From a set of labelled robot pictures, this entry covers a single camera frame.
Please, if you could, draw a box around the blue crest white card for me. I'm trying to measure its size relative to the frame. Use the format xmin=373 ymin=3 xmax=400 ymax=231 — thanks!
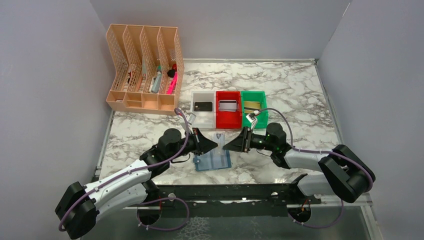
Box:
xmin=211 ymin=132 xmax=226 ymax=156

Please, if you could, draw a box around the blue leather card holder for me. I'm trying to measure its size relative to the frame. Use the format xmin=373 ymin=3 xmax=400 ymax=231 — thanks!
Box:
xmin=193 ymin=149 xmax=232 ymax=172

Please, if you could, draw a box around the green plastic bin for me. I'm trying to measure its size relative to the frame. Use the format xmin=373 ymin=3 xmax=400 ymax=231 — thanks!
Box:
xmin=240 ymin=90 xmax=269 ymax=129

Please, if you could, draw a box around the red plastic bin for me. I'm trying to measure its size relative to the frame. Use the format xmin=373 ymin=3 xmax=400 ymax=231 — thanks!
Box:
xmin=215 ymin=91 xmax=242 ymax=129

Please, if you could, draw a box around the white plastic bin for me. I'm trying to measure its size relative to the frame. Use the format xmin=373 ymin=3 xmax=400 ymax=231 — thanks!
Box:
xmin=189 ymin=91 xmax=216 ymax=129

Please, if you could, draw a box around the peach plastic file organizer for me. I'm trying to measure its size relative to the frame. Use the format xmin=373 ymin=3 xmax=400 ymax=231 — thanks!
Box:
xmin=106 ymin=24 xmax=185 ymax=115

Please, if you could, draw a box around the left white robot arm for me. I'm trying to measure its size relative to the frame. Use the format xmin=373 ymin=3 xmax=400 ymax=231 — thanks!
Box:
xmin=54 ymin=128 xmax=218 ymax=240

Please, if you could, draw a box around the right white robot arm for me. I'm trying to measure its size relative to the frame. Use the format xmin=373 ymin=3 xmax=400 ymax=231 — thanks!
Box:
xmin=223 ymin=122 xmax=376 ymax=203

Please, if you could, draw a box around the gold credit card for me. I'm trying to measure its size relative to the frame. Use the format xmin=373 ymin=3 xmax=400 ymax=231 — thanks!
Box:
xmin=243 ymin=101 xmax=261 ymax=113

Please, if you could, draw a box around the black credit card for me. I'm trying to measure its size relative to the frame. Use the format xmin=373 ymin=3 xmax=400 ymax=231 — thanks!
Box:
xmin=193 ymin=101 xmax=213 ymax=112

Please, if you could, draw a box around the pink highlighter pen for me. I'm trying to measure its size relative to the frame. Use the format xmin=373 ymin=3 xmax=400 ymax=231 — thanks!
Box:
xmin=166 ymin=70 xmax=178 ymax=95

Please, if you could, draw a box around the teal grey stapler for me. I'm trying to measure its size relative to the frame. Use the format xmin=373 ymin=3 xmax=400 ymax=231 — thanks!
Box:
xmin=149 ymin=65 xmax=163 ymax=94

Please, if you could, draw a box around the black binder clip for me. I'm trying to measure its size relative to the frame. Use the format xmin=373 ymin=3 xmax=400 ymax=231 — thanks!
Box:
xmin=167 ymin=68 xmax=177 ymax=79

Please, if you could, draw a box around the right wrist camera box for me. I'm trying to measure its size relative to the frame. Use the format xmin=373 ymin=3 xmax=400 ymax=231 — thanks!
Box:
xmin=246 ymin=110 xmax=260 ymax=131

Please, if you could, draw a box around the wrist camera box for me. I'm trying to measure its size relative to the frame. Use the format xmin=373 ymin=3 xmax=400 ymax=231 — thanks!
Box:
xmin=246 ymin=110 xmax=260 ymax=131
xmin=186 ymin=112 xmax=197 ymax=125

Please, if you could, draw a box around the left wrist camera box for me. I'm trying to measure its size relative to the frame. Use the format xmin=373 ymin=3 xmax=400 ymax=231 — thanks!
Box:
xmin=186 ymin=112 xmax=197 ymax=125

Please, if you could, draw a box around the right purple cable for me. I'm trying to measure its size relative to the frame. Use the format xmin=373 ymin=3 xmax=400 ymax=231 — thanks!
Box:
xmin=256 ymin=107 xmax=374 ymax=229

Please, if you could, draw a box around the purple cable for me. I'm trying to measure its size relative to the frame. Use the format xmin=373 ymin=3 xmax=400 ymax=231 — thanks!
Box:
xmin=256 ymin=107 xmax=374 ymax=229
xmin=58 ymin=107 xmax=193 ymax=233

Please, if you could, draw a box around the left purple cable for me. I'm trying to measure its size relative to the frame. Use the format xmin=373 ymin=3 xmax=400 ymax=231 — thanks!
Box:
xmin=58 ymin=107 xmax=193 ymax=233

